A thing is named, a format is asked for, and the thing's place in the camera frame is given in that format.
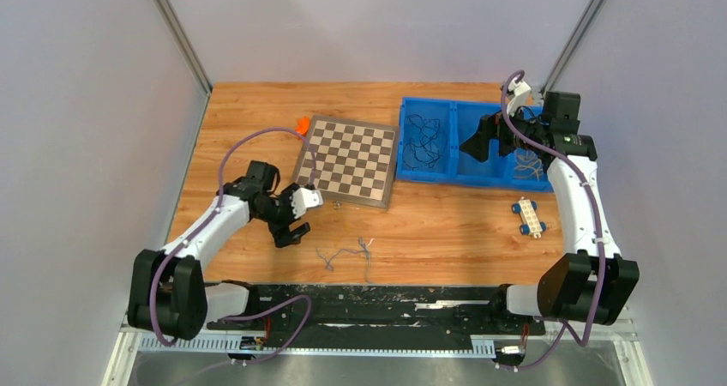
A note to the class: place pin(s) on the orange plastic piece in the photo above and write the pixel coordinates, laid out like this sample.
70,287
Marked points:
303,125

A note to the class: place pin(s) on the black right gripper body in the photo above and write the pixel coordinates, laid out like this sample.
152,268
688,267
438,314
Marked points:
507,139

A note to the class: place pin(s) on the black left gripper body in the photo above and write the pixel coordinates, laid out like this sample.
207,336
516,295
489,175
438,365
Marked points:
278,211

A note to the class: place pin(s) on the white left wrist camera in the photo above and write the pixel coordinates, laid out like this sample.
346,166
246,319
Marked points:
305,199

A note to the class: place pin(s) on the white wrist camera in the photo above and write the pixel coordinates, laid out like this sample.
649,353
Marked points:
305,199
514,95

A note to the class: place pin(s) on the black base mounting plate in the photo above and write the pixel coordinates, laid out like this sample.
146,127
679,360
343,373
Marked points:
357,317

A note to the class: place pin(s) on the blue plastic divided bin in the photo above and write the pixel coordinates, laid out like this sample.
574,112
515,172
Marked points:
430,134

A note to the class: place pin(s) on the white toy car blue wheels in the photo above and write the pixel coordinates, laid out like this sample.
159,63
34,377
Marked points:
530,224

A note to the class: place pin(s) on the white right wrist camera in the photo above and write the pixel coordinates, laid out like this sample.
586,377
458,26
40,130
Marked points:
514,95

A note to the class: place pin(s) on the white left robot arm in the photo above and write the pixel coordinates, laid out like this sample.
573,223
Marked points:
168,293

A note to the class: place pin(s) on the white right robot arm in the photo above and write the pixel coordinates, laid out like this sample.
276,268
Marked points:
591,282

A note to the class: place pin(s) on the right aluminium frame post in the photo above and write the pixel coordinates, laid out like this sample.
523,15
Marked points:
586,19

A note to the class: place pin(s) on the wooden chessboard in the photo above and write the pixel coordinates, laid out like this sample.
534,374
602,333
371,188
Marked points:
355,161

